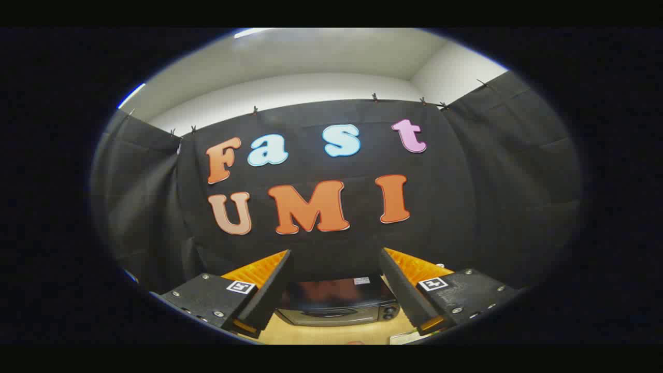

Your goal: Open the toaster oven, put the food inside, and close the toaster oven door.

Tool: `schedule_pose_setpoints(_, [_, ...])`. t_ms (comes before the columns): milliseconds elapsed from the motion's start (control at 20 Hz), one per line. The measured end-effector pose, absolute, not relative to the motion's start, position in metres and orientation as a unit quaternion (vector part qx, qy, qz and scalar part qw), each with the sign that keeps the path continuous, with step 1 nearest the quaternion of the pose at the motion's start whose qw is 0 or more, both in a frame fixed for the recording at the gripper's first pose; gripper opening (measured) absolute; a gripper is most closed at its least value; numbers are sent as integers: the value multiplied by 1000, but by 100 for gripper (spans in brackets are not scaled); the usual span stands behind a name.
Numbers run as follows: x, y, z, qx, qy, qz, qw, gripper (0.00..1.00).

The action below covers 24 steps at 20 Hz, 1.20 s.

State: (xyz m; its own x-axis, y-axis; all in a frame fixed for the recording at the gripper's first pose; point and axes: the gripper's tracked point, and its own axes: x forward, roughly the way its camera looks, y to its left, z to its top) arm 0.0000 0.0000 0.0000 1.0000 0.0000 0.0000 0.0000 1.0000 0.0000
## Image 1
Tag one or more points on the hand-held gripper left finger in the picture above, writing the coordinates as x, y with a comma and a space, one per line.
269, 295

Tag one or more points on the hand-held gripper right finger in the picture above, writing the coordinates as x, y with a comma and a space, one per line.
404, 290

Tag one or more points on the black toaster oven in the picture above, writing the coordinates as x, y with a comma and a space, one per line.
336, 295

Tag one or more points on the white rectangular dish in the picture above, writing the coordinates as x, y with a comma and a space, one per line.
406, 338

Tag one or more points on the row of black cloth clips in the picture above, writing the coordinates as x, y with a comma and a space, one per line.
374, 97

